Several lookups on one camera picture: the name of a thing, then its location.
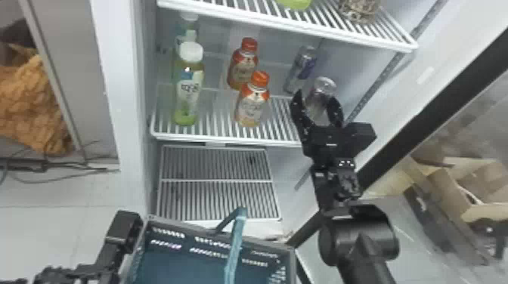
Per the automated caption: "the silver can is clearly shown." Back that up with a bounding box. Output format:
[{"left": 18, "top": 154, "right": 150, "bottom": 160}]
[{"left": 283, "top": 45, "right": 318, "bottom": 95}]

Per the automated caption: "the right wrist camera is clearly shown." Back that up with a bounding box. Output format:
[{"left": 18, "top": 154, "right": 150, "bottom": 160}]
[{"left": 341, "top": 122, "right": 378, "bottom": 159}]

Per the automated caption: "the green bottle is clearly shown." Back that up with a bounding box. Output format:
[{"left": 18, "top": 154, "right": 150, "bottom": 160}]
[
  {"left": 173, "top": 11, "right": 200, "bottom": 51},
  {"left": 275, "top": 0, "right": 313, "bottom": 11},
  {"left": 171, "top": 41, "right": 206, "bottom": 127}
]

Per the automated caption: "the white fridge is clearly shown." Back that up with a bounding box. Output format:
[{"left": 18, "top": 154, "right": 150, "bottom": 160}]
[{"left": 17, "top": 0, "right": 508, "bottom": 239}]

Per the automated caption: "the fridge door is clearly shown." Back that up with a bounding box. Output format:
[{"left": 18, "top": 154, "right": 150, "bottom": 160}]
[{"left": 285, "top": 37, "right": 508, "bottom": 284}]

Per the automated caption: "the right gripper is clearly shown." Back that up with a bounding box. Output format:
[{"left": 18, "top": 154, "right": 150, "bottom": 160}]
[{"left": 289, "top": 88, "right": 359, "bottom": 165}]

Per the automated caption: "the brown jar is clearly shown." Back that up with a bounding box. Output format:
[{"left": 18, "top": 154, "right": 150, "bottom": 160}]
[{"left": 338, "top": 0, "right": 383, "bottom": 23}]

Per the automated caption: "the blue basket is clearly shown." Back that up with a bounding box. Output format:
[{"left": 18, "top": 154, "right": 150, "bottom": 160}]
[{"left": 125, "top": 205, "right": 299, "bottom": 284}]

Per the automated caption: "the orange bottle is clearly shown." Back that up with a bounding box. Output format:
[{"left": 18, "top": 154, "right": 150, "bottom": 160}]
[
  {"left": 226, "top": 37, "right": 260, "bottom": 91},
  {"left": 234, "top": 70, "right": 271, "bottom": 128}
]

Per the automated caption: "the black cable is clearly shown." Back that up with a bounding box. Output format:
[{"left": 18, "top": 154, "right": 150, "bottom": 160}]
[{"left": 0, "top": 139, "right": 120, "bottom": 185}]

